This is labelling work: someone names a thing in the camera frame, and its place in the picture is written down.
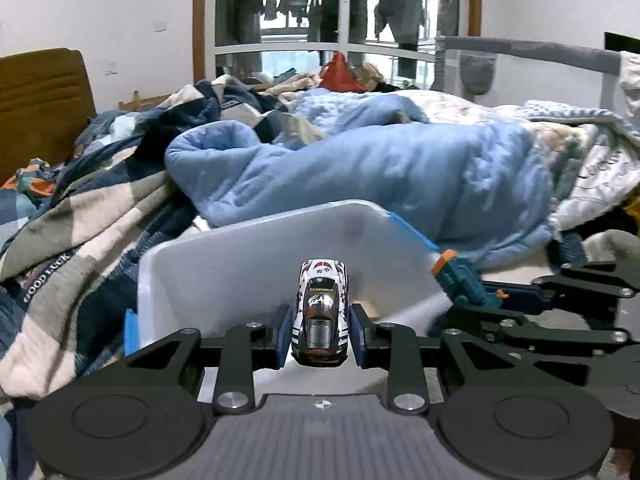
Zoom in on white patterned toy car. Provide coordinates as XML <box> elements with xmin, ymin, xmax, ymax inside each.
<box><xmin>291</xmin><ymin>258</ymin><xmax>349</xmax><ymax>367</ymax></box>

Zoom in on teal orange toy vehicle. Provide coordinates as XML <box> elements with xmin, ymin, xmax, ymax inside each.
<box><xmin>431</xmin><ymin>249</ymin><xmax>509</xmax><ymax>308</ymax></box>

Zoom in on white plastic storage bin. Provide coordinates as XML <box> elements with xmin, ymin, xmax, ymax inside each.
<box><xmin>125</xmin><ymin>200</ymin><xmax>449</xmax><ymax>353</ymax></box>

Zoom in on grey white fleece blanket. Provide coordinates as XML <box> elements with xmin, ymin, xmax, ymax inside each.
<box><xmin>582</xmin><ymin>230</ymin><xmax>640</xmax><ymax>261</ymax></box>

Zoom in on yellow cloth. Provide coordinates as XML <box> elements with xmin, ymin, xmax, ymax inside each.
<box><xmin>623</xmin><ymin>195</ymin><xmax>640</xmax><ymax>226</ymax></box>

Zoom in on light blue quilted duvet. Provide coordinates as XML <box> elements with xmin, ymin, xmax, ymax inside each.
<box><xmin>165</xmin><ymin>94</ymin><xmax>553</xmax><ymax>269</ymax></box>

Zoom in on white printed quilt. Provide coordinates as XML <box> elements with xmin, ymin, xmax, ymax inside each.
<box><xmin>399</xmin><ymin>90</ymin><xmax>639</xmax><ymax>233</ymax></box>

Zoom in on blue white plaid blanket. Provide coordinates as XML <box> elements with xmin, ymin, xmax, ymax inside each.
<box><xmin>1</xmin><ymin>76</ymin><xmax>288</xmax><ymax>479</ymax></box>

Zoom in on white hanging towel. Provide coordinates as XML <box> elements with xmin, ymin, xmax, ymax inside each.
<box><xmin>618</xmin><ymin>51</ymin><xmax>640</xmax><ymax>129</ymax></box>

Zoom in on colourful patterned pillow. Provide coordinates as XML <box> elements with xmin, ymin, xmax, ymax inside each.
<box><xmin>1</xmin><ymin>158</ymin><xmax>63</xmax><ymax>200</ymax></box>

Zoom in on brown wooden headboard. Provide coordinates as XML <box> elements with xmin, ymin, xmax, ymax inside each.
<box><xmin>0</xmin><ymin>48</ymin><xmax>96</xmax><ymax>181</ymax></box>

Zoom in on grey padded bed rail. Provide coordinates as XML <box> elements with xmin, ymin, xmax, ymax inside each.
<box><xmin>432</xmin><ymin>36</ymin><xmax>625</xmax><ymax>113</ymax></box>

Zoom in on window with white frame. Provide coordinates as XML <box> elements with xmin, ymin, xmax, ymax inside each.
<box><xmin>192</xmin><ymin>0</ymin><xmax>482</xmax><ymax>91</ymax></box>

